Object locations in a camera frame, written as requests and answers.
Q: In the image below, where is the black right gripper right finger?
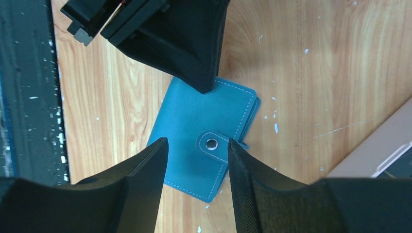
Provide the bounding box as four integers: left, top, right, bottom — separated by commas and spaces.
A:
228, 139, 412, 233

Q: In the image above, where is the teal leather card holder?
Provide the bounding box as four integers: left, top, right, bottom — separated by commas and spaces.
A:
148, 77, 260, 202

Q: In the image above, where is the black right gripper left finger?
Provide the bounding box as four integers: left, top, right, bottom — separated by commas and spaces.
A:
0, 137, 169, 233

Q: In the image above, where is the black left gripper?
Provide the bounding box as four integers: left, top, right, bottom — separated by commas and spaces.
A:
61, 0, 229, 94

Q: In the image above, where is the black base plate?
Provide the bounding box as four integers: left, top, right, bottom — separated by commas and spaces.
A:
0, 0, 70, 186

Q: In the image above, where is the beige oval tray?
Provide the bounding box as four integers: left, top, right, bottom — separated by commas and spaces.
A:
327, 100, 412, 178

